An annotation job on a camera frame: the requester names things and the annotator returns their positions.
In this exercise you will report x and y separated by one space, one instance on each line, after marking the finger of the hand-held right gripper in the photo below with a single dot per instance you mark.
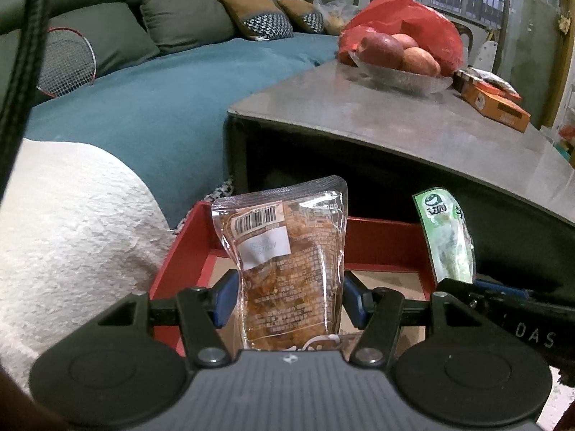
458 286
503 291

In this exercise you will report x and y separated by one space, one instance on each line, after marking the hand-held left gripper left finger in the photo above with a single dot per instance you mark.
226 298

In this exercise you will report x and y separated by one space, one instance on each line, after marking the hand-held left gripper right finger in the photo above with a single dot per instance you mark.
355 298

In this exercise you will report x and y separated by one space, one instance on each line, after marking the green snack packet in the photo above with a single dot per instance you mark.
444 238

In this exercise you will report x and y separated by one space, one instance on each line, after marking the red cardboard box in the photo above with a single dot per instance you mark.
382 242

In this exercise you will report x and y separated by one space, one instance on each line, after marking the clear brown snack packet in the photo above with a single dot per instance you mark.
287 274

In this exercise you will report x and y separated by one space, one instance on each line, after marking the white fluffy blanket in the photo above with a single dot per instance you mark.
67 233

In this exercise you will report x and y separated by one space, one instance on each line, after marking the orange cardboard box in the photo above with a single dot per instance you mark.
494 90
498 110

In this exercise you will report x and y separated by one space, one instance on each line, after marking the grey coffee table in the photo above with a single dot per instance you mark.
359 112

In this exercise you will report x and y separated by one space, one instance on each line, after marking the blue blanket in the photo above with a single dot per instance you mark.
157 112

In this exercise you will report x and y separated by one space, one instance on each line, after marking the glass fruit bowl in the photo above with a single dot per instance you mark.
404 83

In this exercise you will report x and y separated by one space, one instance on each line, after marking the orange red apple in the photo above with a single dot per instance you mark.
420 63
404 40

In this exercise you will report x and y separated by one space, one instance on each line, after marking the dark red apple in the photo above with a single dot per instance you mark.
379 49

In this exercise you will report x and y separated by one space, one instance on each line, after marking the red plastic bag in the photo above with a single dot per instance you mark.
404 13

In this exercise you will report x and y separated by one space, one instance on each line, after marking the green cushion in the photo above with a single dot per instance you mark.
188 22

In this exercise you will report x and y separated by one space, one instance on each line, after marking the red badminton racket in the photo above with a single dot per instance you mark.
67 65

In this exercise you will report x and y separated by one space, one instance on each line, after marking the clear plastic bag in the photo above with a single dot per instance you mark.
332 13

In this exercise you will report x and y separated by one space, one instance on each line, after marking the brown patterned pillow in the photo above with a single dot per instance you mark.
251 11
303 15

